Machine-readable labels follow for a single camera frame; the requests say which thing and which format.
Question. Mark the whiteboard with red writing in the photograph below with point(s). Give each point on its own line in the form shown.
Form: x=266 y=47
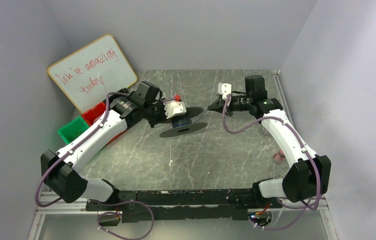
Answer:
x=90 y=73

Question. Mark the pink marker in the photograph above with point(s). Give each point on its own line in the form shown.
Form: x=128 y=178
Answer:
x=279 y=157

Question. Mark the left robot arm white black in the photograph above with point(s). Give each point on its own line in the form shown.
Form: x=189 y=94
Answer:
x=61 y=179

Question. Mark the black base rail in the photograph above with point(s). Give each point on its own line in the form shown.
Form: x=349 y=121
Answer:
x=194 y=204

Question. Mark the green bin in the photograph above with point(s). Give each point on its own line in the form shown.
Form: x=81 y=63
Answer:
x=73 y=130

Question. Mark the black bin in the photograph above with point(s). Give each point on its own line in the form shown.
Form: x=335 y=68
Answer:
x=122 y=103

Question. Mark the red bin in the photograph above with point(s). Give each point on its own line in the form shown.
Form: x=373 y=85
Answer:
x=95 y=114

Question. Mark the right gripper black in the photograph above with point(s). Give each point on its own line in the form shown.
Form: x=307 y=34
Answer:
x=224 y=104

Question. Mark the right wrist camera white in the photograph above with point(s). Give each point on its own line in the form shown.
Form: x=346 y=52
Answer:
x=224 y=90

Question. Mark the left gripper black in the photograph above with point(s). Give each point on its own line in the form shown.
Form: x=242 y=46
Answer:
x=160 y=116

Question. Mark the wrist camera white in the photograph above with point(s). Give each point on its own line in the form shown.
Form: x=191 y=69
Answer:
x=174 y=107
x=224 y=90

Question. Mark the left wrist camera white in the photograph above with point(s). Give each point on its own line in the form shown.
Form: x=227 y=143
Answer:
x=174 y=107

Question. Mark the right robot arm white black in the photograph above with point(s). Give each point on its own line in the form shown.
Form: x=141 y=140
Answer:
x=308 y=176

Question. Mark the black spool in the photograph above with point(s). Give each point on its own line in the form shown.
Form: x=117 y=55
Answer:
x=183 y=125

